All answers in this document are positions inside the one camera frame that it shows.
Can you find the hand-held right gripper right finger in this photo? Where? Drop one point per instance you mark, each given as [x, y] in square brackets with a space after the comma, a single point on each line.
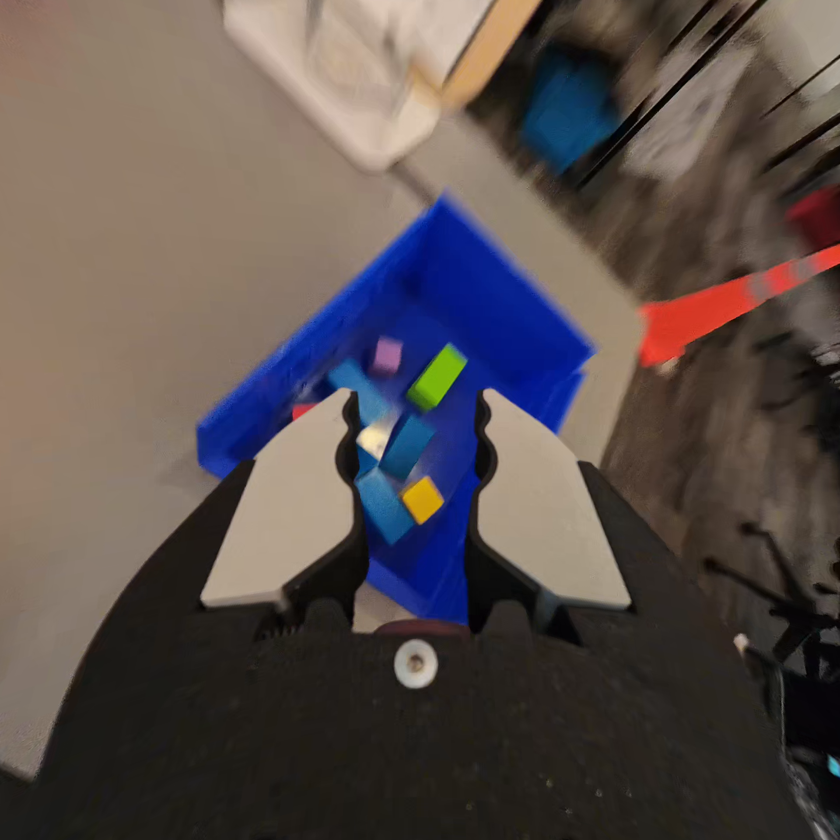
[549, 519]

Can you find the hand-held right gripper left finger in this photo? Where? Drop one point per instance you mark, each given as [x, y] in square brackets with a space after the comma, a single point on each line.
[282, 519]

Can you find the pile of coloured wooden blocks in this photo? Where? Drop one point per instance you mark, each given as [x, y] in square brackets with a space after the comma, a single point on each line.
[407, 440]

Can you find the blue plastic bin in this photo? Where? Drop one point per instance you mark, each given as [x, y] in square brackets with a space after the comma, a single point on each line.
[512, 315]

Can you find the grey desk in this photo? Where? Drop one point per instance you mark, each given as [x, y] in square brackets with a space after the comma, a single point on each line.
[131, 263]

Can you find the red floor object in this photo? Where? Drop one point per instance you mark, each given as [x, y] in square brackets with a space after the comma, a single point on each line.
[715, 309]

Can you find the blue floor tub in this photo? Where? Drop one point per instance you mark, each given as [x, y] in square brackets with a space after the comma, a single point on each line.
[571, 112]

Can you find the white floor sign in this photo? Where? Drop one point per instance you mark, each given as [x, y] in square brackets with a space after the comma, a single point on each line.
[683, 112]

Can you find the white board stand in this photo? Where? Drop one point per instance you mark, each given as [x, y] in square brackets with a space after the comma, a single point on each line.
[328, 79]

